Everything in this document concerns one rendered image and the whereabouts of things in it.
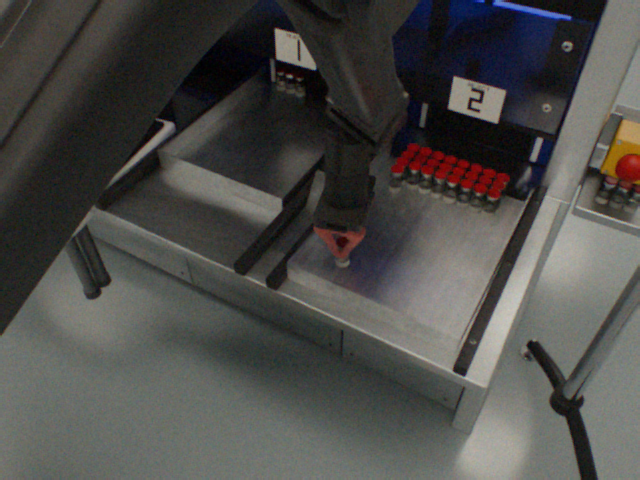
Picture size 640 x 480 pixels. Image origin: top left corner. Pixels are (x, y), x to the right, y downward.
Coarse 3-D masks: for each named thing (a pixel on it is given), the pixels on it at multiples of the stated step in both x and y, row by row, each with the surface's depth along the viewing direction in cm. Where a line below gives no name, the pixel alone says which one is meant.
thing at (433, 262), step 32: (384, 160) 100; (384, 192) 95; (416, 192) 95; (384, 224) 90; (416, 224) 90; (448, 224) 90; (480, 224) 90; (512, 224) 90; (320, 256) 85; (352, 256) 85; (384, 256) 85; (416, 256) 85; (448, 256) 85; (480, 256) 85; (320, 288) 80; (352, 288) 81; (384, 288) 81; (416, 288) 81; (448, 288) 81; (480, 288) 81; (384, 320) 77; (416, 320) 73; (448, 320) 77
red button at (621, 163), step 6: (624, 156) 82; (630, 156) 81; (636, 156) 81; (618, 162) 82; (624, 162) 81; (630, 162) 80; (636, 162) 80; (618, 168) 82; (624, 168) 81; (630, 168) 80; (636, 168) 80; (618, 174) 82; (624, 174) 81; (630, 174) 81; (636, 174) 80; (624, 180) 82; (630, 180) 82; (636, 180) 81
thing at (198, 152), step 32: (256, 96) 116; (288, 96) 116; (320, 96) 116; (192, 128) 104; (224, 128) 108; (256, 128) 108; (288, 128) 108; (320, 128) 108; (160, 160) 99; (192, 160) 101; (224, 160) 101; (256, 160) 101; (288, 160) 101; (320, 160) 97; (256, 192) 91; (288, 192) 90
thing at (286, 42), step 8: (280, 32) 100; (288, 32) 100; (280, 40) 102; (288, 40) 101; (296, 40) 100; (280, 48) 103; (288, 48) 102; (296, 48) 101; (304, 48) 100; (280, 56) 104; (288, 56) 103; (296, 56) 102; (304, 56) 101; (296, 64) 103; (304, 64) 102; (312, 64) 101
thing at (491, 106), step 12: (456, 84) 90; (468, 84) 89; (480, 84) 88; (456, 96) 91; (468, 96) 90; (492, 96) 88; (504, 96) 87; (456, 108) 92; (480, 108) 90; (492, 108) 89; (492, 120) 91
